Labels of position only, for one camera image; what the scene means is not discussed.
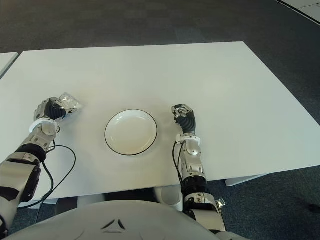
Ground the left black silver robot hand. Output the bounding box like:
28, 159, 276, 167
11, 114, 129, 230
33, 96, 82, 123

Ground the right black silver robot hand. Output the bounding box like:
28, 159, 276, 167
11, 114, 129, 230
170, 103, 196, 137

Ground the clear plastic water bottle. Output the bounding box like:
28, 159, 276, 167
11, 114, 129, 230
56, 91, 85, 123

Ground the white plate with black rim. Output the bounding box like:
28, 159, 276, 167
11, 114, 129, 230
104, 108, 159, 158

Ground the neighbouring white table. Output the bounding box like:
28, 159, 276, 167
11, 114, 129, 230
0, 51, 19, 80

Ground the white cylindrical table leg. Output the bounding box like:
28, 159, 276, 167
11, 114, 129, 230
160, 187, 183, 209

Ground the grey robot torso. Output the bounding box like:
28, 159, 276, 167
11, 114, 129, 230
6, 199, 252, 240

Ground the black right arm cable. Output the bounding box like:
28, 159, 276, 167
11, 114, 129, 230
171, 141, 185, 186

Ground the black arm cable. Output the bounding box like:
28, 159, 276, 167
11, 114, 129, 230
17, 139, 77, 210
171, 141, 185, 186

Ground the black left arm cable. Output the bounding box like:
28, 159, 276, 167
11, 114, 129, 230
17, 139, 77, 210

